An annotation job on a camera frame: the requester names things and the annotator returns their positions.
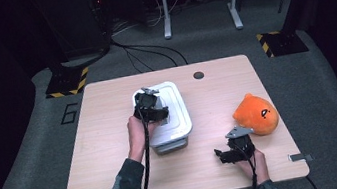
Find dark equipment cabinet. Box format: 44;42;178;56
30;0;115;67

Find orange plush toy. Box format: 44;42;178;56
229;89;283;141

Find white box lid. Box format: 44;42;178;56
130;78;196;149

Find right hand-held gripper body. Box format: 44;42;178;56
223;123;259;164

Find black stand base, yellow stripes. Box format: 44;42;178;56
255;26;310;61
42;65;93;100

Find black floor cables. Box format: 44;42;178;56
109;26;189;77

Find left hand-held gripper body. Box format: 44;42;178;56
129;85;164;125

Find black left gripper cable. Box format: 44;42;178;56
123;104;158;189

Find black cable under table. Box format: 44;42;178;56
304;173;320;189

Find clear brown storage box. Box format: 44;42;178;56
148;128;196;158

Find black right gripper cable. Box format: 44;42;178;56
244;148;261;189

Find grey table edge bracket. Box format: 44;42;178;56
288;150;315;164

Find person's right hand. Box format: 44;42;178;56
234;147;271;188

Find person's left hand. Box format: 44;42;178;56
121;111;168;165

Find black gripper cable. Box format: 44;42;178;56
123;104;158;189
244;148;261;189

